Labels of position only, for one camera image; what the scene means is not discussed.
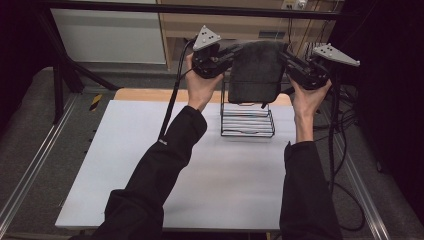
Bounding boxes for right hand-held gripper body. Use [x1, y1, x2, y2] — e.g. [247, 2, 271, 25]
[288, 42, 361, 91]

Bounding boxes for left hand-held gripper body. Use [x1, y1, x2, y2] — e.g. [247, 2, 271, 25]
[191, 25, 235, 80]

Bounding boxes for dark grey towel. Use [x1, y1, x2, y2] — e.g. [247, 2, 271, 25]
[227, 39, 291, 110]

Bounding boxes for black wire rack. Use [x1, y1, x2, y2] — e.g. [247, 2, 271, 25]
[219, 60, 291, 138]

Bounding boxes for person's right hand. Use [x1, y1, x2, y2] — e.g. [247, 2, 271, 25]
[288, 76, 334, 118]

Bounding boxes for person's left hand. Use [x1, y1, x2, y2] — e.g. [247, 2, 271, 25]
[184, 53, 224, 113]

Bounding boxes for light wooden desk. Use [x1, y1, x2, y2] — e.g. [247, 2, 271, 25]
[156, 0, 343, 74]

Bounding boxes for white power strip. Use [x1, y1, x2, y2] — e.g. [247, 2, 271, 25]
[281, 0, 308, 11]

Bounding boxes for black metal crossbar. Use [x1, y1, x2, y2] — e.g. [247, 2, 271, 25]
[34, 0, 346, 21]

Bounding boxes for white cabinet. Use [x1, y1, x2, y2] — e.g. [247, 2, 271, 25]
[49, 0, 167, 65]

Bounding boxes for white table cover board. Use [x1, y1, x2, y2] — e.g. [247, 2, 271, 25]
[54, 99, 298, 232]

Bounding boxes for hanging cables under desk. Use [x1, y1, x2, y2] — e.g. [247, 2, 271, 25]
[284, 14, 336, 75]

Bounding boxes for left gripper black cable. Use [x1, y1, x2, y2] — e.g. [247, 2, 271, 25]
[157, 37, 198, 142]

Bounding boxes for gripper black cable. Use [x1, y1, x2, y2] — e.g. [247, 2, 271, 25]
[326, 64, 366, 233]
[157, 37, 198, 142]

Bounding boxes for bundle of black floor cables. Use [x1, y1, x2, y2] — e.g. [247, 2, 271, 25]
[313, 84, 359, 145]

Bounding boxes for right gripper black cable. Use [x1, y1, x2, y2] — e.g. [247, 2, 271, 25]
[326, 64, 366, 233]

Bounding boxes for aluminium floor rail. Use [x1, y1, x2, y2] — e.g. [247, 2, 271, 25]
[0, 94, 80, 228]
[319, 109, 392, 240]

